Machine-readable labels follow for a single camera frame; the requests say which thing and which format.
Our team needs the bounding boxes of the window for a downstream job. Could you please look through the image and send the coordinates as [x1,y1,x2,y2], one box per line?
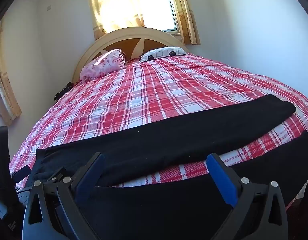
[138,0,181,35]

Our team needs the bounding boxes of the pink floral pillow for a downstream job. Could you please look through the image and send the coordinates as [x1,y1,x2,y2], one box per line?
[80,49,126,80]

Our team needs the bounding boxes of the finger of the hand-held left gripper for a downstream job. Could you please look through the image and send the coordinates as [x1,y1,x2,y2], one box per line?
[13,166,31,182]
[45,167,69,184]

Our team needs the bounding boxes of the white patterned pillow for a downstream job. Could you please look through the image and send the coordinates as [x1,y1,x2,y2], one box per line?
[139,47,188,63]

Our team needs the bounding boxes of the yellow window curtain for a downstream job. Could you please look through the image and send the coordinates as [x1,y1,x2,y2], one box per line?
[168,0,201,45]
[86,0,146,40]

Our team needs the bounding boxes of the black pants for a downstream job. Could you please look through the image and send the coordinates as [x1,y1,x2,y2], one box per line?
[31,94,308,240]

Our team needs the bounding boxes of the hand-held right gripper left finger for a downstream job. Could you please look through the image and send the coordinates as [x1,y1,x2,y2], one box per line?
[22,152,106,240]

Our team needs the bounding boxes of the cream wooden headboard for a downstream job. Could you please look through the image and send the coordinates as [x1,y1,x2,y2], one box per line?
[72,27,189,85]

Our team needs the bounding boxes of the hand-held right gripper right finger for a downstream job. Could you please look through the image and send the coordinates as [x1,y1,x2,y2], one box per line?
[206,152,289,240]

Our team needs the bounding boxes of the red plaid bedsheet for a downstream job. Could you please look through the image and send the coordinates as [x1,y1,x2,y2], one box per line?
[9,52,308,210]

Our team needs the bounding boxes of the yellow side curtain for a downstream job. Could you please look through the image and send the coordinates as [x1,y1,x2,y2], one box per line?
[0,25,22,127]

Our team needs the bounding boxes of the black cloth bundle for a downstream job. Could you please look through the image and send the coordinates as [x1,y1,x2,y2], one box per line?
[54,81,75,101]

